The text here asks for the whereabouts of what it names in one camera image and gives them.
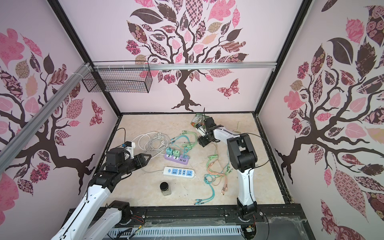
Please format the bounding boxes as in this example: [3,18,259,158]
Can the teal charger plug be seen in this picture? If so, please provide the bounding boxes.
[166,148,174,156]

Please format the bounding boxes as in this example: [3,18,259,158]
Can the white coiled power cord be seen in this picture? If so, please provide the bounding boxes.
[130,131,171,164]

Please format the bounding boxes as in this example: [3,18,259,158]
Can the small wooden brush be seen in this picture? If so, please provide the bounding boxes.
[234,121,242,134]

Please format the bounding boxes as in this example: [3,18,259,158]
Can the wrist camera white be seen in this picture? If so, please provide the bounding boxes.
[196,123,206,136]
[122,141,136,160]

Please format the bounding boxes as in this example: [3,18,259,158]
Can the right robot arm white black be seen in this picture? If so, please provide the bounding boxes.
[198,117,258,220]

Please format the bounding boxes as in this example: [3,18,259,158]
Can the white slotted cable duct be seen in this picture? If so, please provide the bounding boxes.
[103,226,244,240]

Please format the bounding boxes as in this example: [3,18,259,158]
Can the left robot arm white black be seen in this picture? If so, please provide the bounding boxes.
[52,146,152,240]

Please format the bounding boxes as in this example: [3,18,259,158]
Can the tangled green pink cables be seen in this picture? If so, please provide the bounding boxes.
[179,129,235,206]

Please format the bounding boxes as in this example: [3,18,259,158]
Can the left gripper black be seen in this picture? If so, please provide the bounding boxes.
[118,153,152,176]

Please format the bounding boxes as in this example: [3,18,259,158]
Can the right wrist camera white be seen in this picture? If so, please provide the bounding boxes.
[196,123,206,136]

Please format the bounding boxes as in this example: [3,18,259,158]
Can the aluminium rail bar left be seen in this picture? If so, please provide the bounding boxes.
[1,63,92,173]

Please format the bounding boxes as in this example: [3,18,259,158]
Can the black wire mesh basket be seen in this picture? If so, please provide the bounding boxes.
[82,60,153,93]

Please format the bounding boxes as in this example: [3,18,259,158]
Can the teal multi-head charging cable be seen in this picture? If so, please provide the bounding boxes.
[169,134,194,155]

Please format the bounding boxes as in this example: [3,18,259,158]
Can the light green charger plug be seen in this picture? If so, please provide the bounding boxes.
[173,150,181,158]

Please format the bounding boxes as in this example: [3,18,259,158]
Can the white blue power strip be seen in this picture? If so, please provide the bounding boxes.
[163,167,196,179]

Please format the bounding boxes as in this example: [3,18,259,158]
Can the green snack packet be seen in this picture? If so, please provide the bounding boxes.
[191,113,209,129]

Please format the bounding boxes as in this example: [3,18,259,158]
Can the purple power strip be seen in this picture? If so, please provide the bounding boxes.
[164,154,190,166]

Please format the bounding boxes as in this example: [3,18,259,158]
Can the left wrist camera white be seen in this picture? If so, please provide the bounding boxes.
[122,141,136,160]

